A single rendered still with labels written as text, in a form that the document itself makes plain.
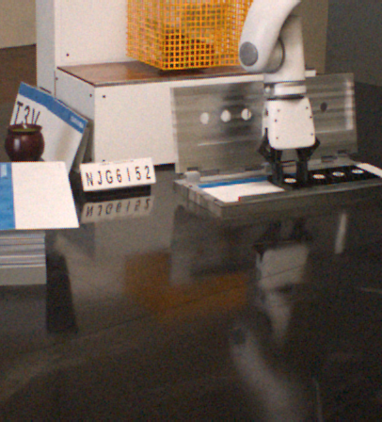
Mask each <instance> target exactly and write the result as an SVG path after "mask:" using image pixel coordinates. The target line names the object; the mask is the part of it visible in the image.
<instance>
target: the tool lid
mask: <svg viewBox="0 0 382 422"><path fill-rule="evenodd" d="M263 84H264V82H263V80H253V81H241V82H230V83H219V84H207V85H196V86H184V87H172V88H170V98H171V105H170V111H171V123H172V137H173V151H174V164H175V173H187V169H186V168H193V167H198V170H201V171H203V170H219V174H218V176H223V175H231V174H238V173H245V172H246V166H249V165H257V164H265V159H264V157H263V156H262V155H261V154H259V153H258V152H257V151H256V147H257V145H258V144H259V142H260V140H261V139H262V137H263V114H262V111H263V104H264V101H266V99H267V98H270V97H269V95H264V92H263ZM305 89H306V92H305V93H301V96H304V98H308V101H309V104H310V111H311V115H312V121H313V128H314V135H315V136H316V137H317V138H318V139H319V141H320V144H319V146H318V147H317V148H316V149H315V150H314V152H313V153H312V155H311V156H310V161H308V163H309V165H314V164H320V163H321V156H328V155H335V154H338V150H344V149H346V152H347V153H350V154H351V153H357V152H358V139H357V120H356V101H355V89H354V82H353V74H352V73H334V74H322V75H310V76H305ZM322 102H324V103H326V111H325V112H322V111H321V109H320V105H321V103H322ZM245 109H246V110H247V111H248V114H249V115H248V118H247V119H246V120H244V119H243V110H245ZM225 111H226V112H228V113H229V116H230V117H229V119H228V120H227V121H223V120H222V118H221V116H222V113H223V112H225ZM204 113H205V114H206V115H207V116H208V121H207V122H206V123H203V122H202V121H201V120H200V116H201V115H202V114H204ZM289 160H294V161H299V159H298V156H297V153H296V150H295V149H288V150H282V155H281V160H280V161H289Z"/></svg>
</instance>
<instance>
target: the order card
mask: <svg viewBox="0 0 382 422"><path fill-rule="evenodd" d="M80 170H81V175H82V181H83V187H84V191H85V192H86V191H93V190H101V189H109V188H116V187H131V186H139V185H146V184H154V183H156V178H155V172H154V166H153V162H152V157H151V156H148V157H139V158H131V159H122V160H113V161H104V162H97V163H88V164H81V165H80Z"/></svg>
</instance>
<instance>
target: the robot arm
mask: <svg viewBox="0 0 382 422"><path fill-rule="evenodd" d="M303 1H305V0H254V1H253V3H252V5H251V7H250V9H249V11H248V12H247V16H246V19H245V22H244V26H243V29H242V33H241V37H240V40H239V45H238V60H239V62H240V64H241V66H242V67H243V68H244V69H245V70H247V71H249V72H252V73H263V82H264V84H263V92H264V95H269V97H270V98H267V99H266V101H264V104H263V137H262V139H261V140H260V142H259V144H258V145H257V147H256V151H257V152H258V153H259V154H261V155H262V156H263V157H264V158H265V159H266V160H267V161H268V163H269V164H270V165H271V167H272V179H273V182H274V185H283V184H284V173H283V165H280V160H281V155H282V150H288V149H295V150H296V153H297V156H298V159H299V161H296V171H297V178H298V179H301V180H303V181H305V182H308V181H309V163H308V161H310V156H311V155H312V153H313V152H314V150H315V149H316V148H317V147H318V146H319V144H320V141H319V139H318V138H317V137H316V136H315V135H314V128H313V121H312V115H311V111H310V104H309V101H308V98H304V96H301V93H305V92H306V89H305V72H304V58H303V42H302V27H301V17H300V16H298V15H292V14H291V12H292V11H293V10H294V9H295V8H296V7H297V6H298V5H299V4H300V3H302V2H303ZM266 149H270V152H268V151H267V150H266Z"/></svg>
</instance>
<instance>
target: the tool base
mask: <svg viewBox="0 0 382 422"><path fill-rule="evenodd" d="M354 157H356V155H355V154H335V155H333V156H332V157H325V158H321V162H322V163H320V164H314V165H309V170H319V169H326V168H334V167H340V166H348V165H358V164H362V163H361V162H356V161H354V160H351V159H349V158H354ZM331 160H332V161H331ZM323 161H330V162H323ZM280 165H283V167H284V168H283V173H295V172H297V171H296V166H293V165H296V161H294V162H286V163H280ZM285 166H291V167H285ZM247 170H253V171H247ZM246 171H247V172H245V173H238V174H231V175H223V176H218V175H216V174H219V170H217V171H208V172H201V173H199V172H197V171H188V172H187V173H183V175H178V179H182V180H177V181H173V190H174V191H175V192H177V193H179V194H181V195H182V196H184V197H185V198H188V199H190V200H192V201H193V202H195V203H198V204H199V205H201V206H203V207H204V208H206V209H208V210H210V211H211V212H213V213H215V214H217V215H218V216H219V217H221V218H227V217H234V216H241V215H246V214H253V213H260V212H267V211H274V210H280V209H287V208H294V207H300V206H307V205H313V204H320V203H333V202H339V201H353V200H359V199H365V198H372V197H379V196H382V183H377V184H370V185H364V186H357V187H344V188H337V189H330V190H323V191H315V192H310V193H302V194H295V195H289V196H281V197H275V198H267V199H253V200H246V201H241V202H240V201H239V200H237V201H230V202H223V201H221V200H219V199H217V198H215V197H213V196H211V195H209V194H207V193H206V192H204V191H202V190H200V189H198V188H197V187H195V186H197V185H205V184H212V183H220V182H228V181H235V180H243V179H249V178H257V177H264V176H269V175H272V167H271V165H270V164H269V163H268V162H266V163H265V164H261V165H260V166H255V167H246ZM208 175H215V176H208ZM200 176H208V177H200ZM189 186H192V187H189ZM214 199H217V201H214Z"/></svg>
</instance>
